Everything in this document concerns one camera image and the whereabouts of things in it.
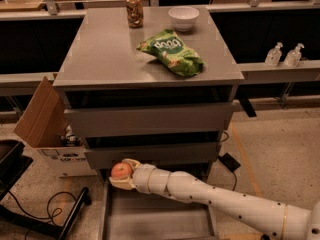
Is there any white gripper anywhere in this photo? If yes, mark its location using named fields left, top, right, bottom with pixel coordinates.
left=109, top=158, right=170, bottom=195

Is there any red apple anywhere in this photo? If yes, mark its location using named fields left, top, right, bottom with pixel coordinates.
left=111, top=162, right=133, bottom=179

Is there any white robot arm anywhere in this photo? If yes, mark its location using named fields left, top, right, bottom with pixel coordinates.
left=109, top=159, right=320, bottom=240

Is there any grey open bottom drawer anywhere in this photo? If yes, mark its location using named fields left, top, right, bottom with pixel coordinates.
left=98, top=179, right=218, bottom=240

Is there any grey middle drawer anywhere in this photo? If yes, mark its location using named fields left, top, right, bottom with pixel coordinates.
left=84, top=142, right=221, bottom=169

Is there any grey drawer cabinet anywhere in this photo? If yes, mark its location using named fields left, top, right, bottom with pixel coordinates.
left=52, top=5, right=245, bottom=240

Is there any grey top drawer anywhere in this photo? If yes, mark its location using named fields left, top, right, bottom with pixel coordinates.
left=65, top=102, right=235, bottom=137

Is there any cardboard box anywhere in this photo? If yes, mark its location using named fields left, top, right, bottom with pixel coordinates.
left=14, top=77, right=96, bottom=177

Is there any black power adapter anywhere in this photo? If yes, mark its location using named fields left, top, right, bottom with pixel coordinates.
left=218, top=153, right=241, bottom=172

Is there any black chair base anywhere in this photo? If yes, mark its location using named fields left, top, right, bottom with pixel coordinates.
left=0, top=139, right=92, bottom=240

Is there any green chip bag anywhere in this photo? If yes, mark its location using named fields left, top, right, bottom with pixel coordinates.
left=137, top=29, right=205, bottom=77

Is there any white bowl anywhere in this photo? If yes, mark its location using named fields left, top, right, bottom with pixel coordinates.
left=168, top=6, right=200, bottom=32

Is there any patterned drink can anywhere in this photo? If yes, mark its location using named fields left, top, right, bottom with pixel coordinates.
left=126, top=0, right=144, bottom=28

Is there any left sanitizer pump bottle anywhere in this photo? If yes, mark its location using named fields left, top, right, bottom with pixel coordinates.
left=265, top=42, right=283, bottom=67

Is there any sanitizer pump bottle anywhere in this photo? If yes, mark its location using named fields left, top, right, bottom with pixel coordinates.
left=284, top=43, right=304, bottom=67
left=265, top=42, right=283, bottom=67

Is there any right sanitizer pump bottle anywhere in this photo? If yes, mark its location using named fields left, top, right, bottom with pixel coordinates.
left=284, top=43, right=304, bottom=67

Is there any black floor cable left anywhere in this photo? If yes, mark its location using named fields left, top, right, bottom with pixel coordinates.
left=7, top=190, right=78, bottom=240

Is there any black adapter cable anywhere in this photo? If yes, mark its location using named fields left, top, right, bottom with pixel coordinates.
left=231, top=170, right=238, bottom=192

